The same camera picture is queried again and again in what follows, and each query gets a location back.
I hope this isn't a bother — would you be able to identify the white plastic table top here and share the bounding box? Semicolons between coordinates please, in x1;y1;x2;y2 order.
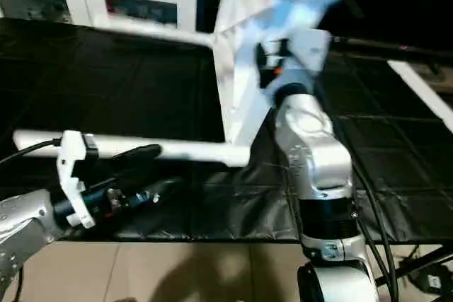
210;0;302;168

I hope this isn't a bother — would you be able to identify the black work mat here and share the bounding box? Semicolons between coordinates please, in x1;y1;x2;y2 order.
0;18;453;245

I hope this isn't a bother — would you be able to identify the white flat board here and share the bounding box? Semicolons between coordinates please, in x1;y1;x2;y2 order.
388;60;453;133

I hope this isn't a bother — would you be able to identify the black power adapter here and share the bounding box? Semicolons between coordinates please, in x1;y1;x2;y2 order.
421;272;450;292

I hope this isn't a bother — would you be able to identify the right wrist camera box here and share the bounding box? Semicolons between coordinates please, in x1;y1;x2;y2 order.
283;28;332;94

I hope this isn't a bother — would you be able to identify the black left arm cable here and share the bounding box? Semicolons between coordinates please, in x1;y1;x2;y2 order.
0;139;63;165

